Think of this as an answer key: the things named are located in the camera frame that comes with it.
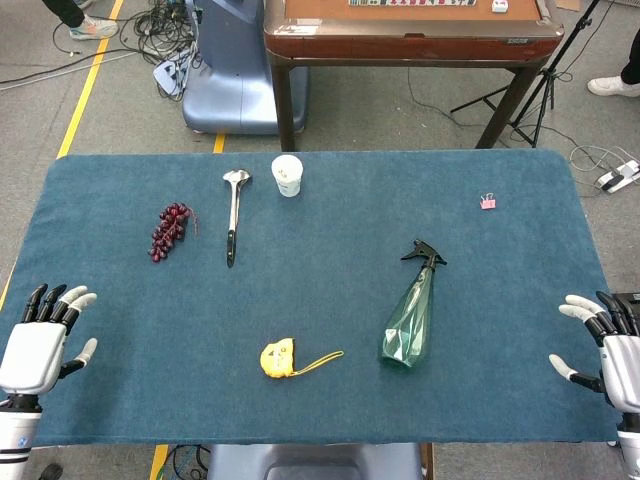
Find white paper cup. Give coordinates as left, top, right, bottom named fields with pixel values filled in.
left=270, top=154, right=305, bottom=198

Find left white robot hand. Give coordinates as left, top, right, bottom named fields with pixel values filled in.
left=0, top=283, right=99, bottom=399

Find black tripod stand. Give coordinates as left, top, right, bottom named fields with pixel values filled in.
left=449, top=0, right=601, bottom=149

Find grey robot torso base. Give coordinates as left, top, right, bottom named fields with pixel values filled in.
left=207, top=442, right=424, bottom=480

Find white power strip many plugs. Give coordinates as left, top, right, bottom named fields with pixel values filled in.
left=152, top=49, right=194, bottom=94

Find black cable tangle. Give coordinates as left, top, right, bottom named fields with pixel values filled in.
left=114, top=0, right=201, bottom=101

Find plain white shoe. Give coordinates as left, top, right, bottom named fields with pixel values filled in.
left=587, top=75, right=640, bottom=98

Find white power strip black plugs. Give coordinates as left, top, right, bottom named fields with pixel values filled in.
left=597, top=159, right=640, bottom=194

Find black trouser leg white shoe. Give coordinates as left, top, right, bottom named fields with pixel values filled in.
left=619, top=42, right=640, bottom=86

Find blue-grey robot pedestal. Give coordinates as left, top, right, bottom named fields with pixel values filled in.
left=181, top=0, right=309, bottom=135

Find red grape bunch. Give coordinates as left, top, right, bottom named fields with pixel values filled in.
left=147, top=202, right=199, bottom=264

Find metal ladle black handle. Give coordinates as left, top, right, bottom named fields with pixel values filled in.
left=222, top=169, right=253, bottom=269

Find blue table cloth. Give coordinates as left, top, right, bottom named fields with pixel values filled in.
left=0, top=148, right=626, bottom=448

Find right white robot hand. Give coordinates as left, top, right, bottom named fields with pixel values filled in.
left=548, top=292, right=640, bottom=414

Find yellow tape measure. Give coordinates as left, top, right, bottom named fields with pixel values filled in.
left=259, top=337, right=345, bottom=381

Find brown mahjong table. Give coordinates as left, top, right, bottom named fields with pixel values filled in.
left=263, top=0, right=565, bottom=152

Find face-up mahjong tile row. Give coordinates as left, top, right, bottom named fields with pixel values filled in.
left=348, top=0, right=477, bottom=8

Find green spray bottle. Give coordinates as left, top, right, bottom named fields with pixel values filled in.
left=381, top=239, right=449, bottom=370

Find white orange sneaker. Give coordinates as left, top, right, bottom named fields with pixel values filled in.
left=68, top=14, right=120, bottom=41

